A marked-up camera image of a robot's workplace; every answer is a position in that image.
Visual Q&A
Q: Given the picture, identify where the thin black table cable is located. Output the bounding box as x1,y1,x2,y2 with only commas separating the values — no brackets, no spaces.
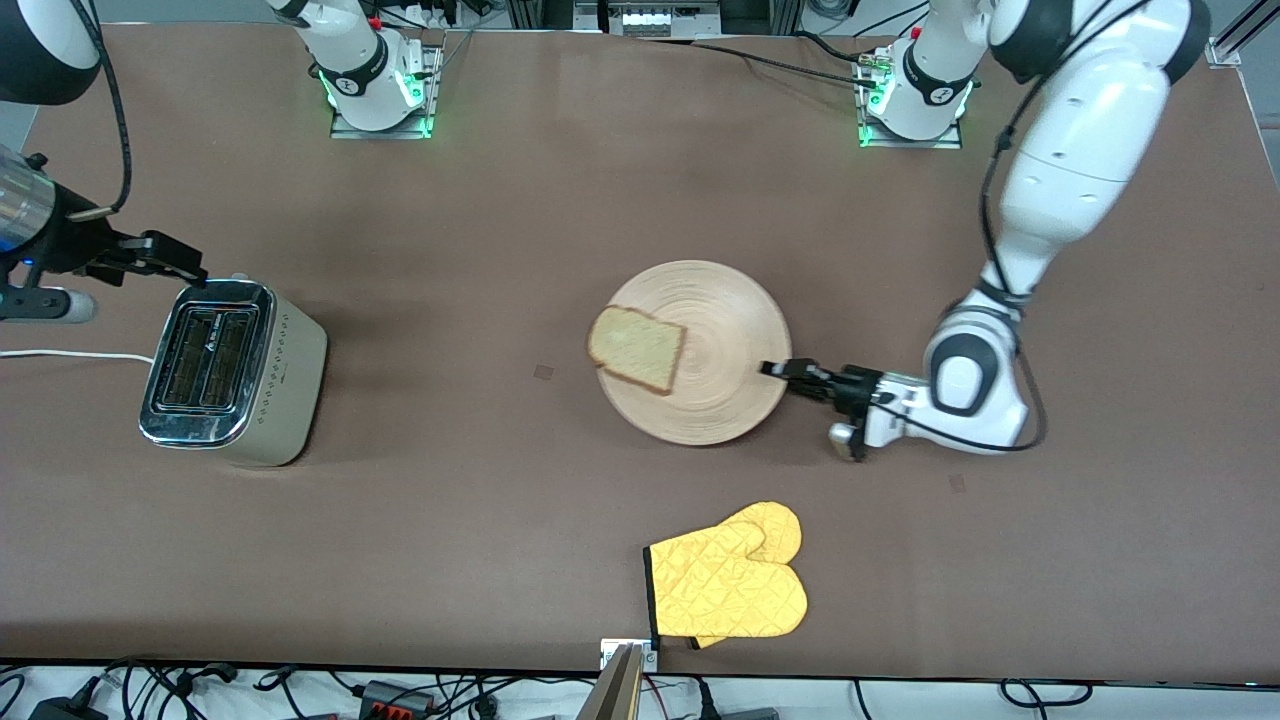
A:
795,31,867,64

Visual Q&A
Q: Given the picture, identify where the white power strip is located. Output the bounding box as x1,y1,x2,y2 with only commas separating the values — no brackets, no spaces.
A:
620,6,703,37

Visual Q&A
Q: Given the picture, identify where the round wooden plate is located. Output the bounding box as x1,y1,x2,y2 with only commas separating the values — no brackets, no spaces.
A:
595,260,793,447

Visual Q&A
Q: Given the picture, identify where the thick black table cable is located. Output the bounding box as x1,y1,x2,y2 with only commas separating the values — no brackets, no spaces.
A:
690,40,883,89

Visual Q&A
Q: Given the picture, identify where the silver two-slot toaster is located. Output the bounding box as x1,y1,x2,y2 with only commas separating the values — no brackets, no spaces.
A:
138,273,329,469

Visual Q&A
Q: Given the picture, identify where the yellow quilted oven mitt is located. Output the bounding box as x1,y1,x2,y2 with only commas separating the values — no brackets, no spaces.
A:
643,502,809,650

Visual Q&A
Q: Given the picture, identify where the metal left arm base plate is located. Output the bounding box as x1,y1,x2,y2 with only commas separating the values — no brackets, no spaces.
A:
857,45,964,150

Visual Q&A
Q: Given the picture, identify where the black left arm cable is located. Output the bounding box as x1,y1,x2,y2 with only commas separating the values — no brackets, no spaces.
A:
880,0,1151,456

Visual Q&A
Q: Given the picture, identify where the black looped floor cable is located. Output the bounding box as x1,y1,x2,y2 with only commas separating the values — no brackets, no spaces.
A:
1000,680,1093,709

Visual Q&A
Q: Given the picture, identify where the wooden camera post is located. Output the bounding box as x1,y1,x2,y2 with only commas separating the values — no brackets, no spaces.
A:
578,645,644,720

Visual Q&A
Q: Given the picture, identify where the brown bread slice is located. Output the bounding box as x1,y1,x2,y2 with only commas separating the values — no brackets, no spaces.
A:
586,305,688,397

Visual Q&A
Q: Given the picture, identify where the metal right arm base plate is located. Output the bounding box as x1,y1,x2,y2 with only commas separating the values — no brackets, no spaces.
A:
330,40,442,140

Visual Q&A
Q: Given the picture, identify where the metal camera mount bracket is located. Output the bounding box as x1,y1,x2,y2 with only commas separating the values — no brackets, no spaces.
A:
600,640,660,673

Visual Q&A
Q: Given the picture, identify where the white toaster power cord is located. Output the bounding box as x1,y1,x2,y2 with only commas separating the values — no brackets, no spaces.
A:
0,348,157,367

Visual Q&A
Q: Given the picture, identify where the black orange connector block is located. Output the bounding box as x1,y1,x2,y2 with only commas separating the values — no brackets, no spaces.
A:
358,680,438,717

